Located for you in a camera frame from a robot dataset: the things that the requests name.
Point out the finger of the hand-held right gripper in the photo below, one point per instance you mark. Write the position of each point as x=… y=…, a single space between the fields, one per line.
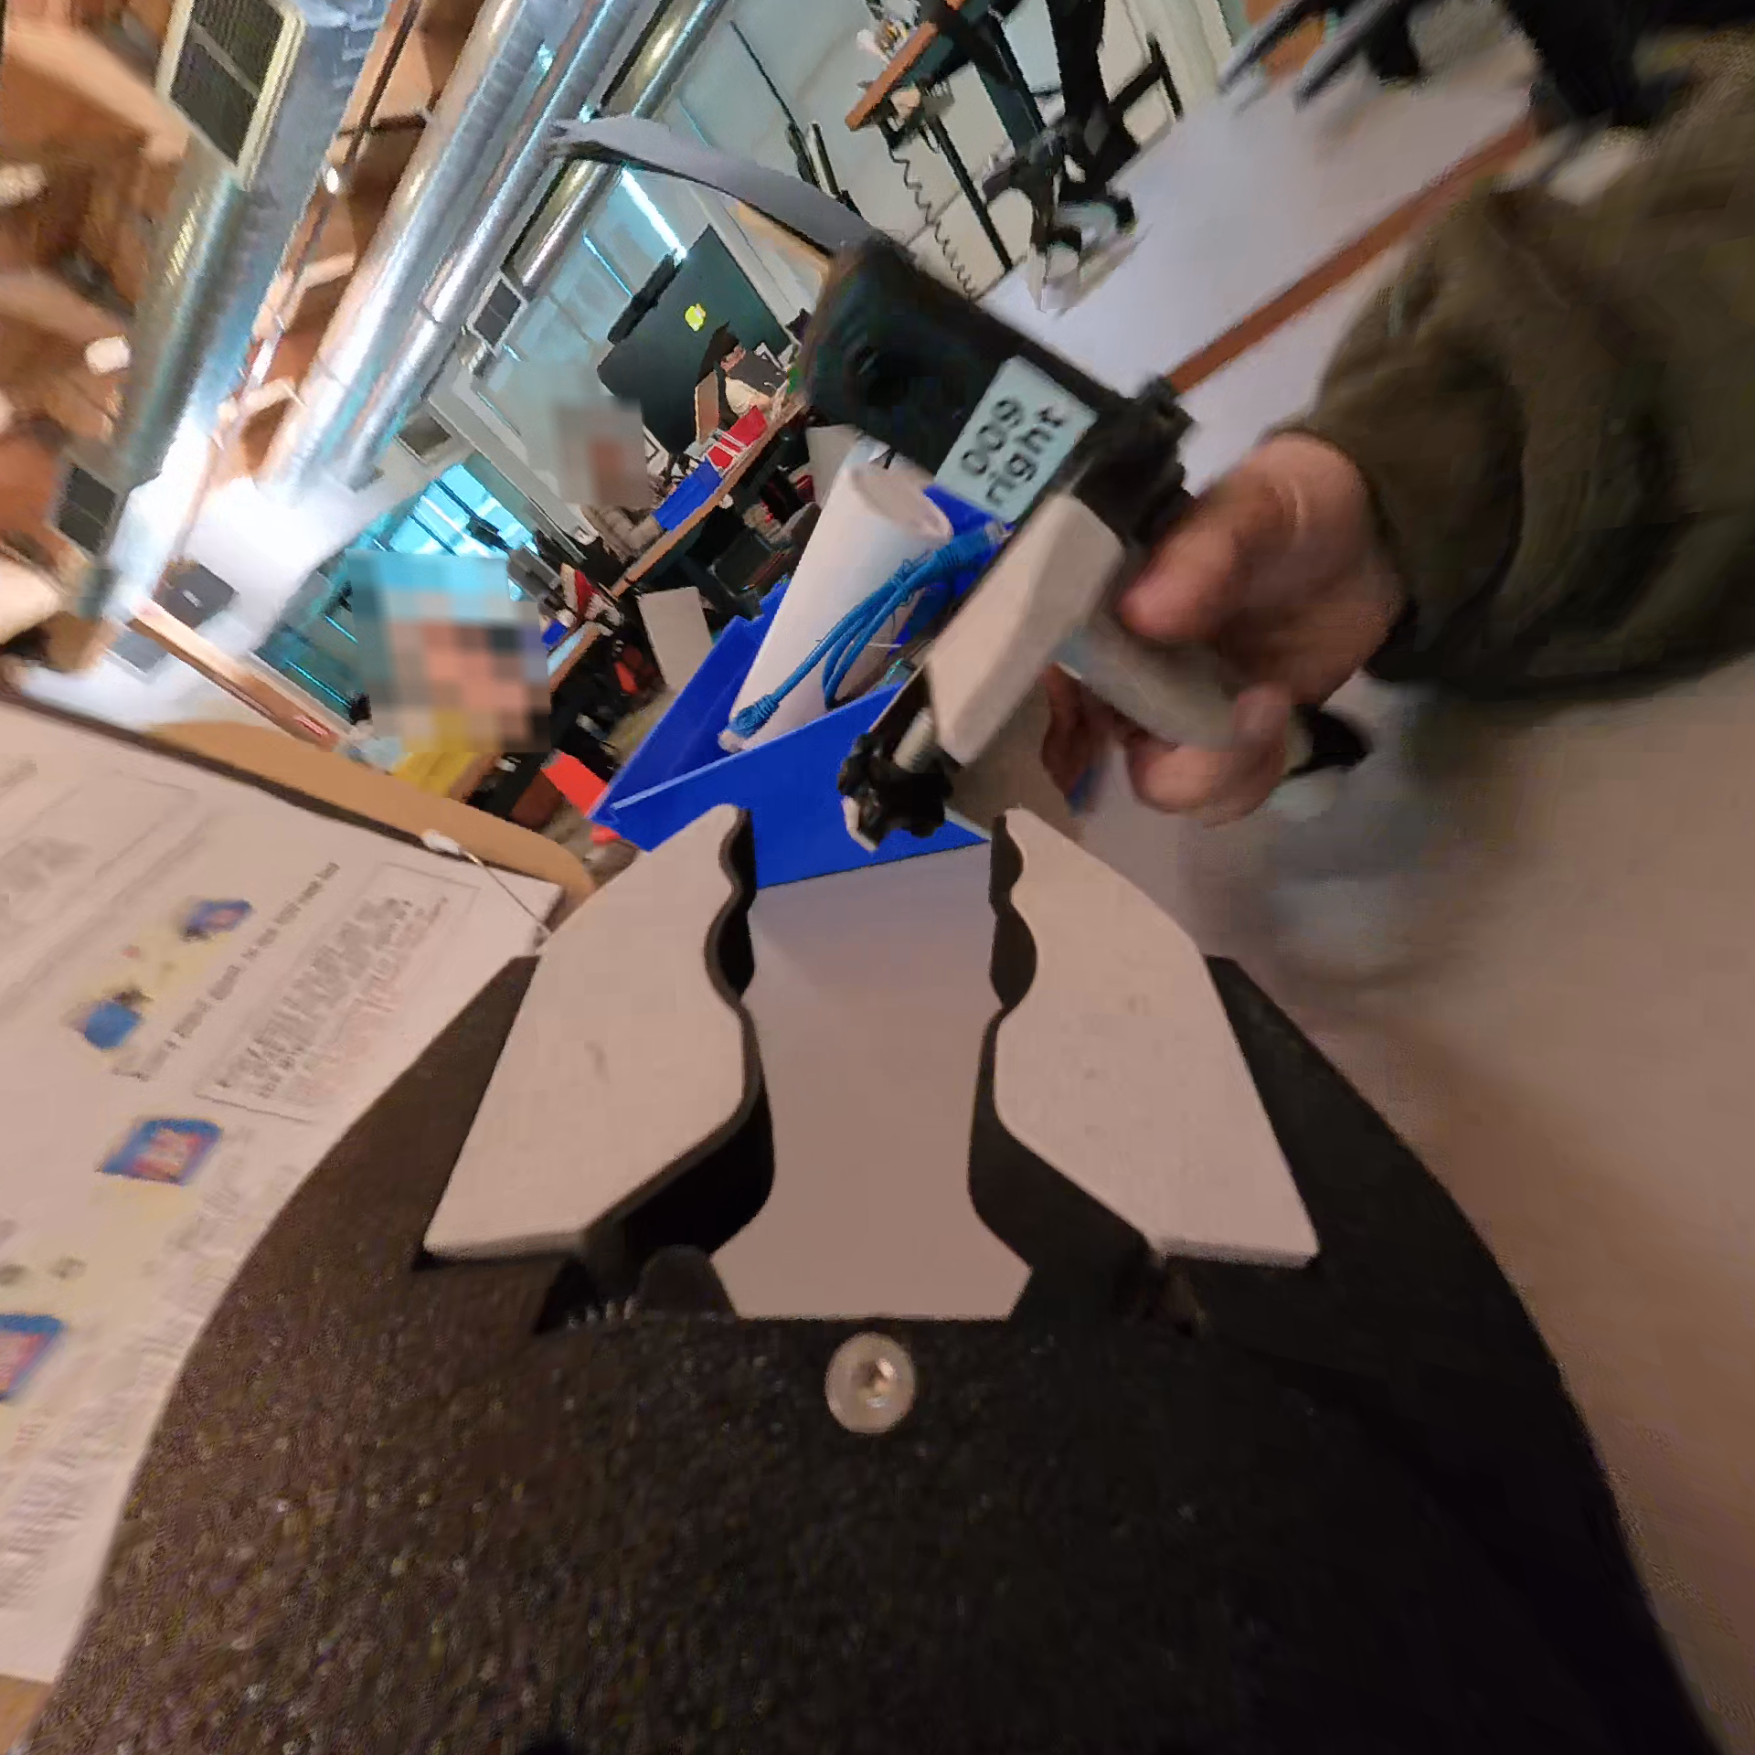
x=1023 y=781
x=1023 y=617

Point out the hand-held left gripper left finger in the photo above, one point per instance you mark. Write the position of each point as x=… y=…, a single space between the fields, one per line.
x=604 y=1070

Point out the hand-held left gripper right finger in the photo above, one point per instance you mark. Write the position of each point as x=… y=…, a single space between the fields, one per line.
x=1153 y=1098

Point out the black knob screw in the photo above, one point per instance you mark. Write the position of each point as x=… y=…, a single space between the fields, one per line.
x=891 y=789

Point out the person's right forearm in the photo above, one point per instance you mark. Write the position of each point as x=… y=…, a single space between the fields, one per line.
x=1564 y=385

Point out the person's right hand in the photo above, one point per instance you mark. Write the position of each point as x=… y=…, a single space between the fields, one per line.
x=1275 y=562

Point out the white paper roll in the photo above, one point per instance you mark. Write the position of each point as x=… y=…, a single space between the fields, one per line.
x=851 y=576

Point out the small red bin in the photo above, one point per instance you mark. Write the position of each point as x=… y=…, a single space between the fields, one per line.
x=749 y=436

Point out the black monitor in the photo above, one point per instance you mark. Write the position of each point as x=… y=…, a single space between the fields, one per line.
x=687 y=342

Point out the blue plastic bin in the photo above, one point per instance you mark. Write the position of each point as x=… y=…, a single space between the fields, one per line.
x=769 y=809

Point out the thin grey panel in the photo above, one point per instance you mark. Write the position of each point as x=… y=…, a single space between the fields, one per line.
x=714 y=165

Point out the small blue bin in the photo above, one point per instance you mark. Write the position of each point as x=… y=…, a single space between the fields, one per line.
x=690 y=502

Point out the wooden top standing desk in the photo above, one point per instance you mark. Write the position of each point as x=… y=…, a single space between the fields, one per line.
x=988 y=83

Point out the brown cardboard board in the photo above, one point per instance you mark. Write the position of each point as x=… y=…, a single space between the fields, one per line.
x=412 y=809

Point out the printed instruction sheet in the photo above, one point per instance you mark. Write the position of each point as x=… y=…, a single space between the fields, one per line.
x=166 y=1070

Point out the air vent grille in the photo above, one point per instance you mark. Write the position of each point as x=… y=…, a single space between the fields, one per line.
x=228 y=68

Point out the silver ventilation duct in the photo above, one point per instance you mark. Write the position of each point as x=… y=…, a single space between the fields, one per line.
x=412 y=205

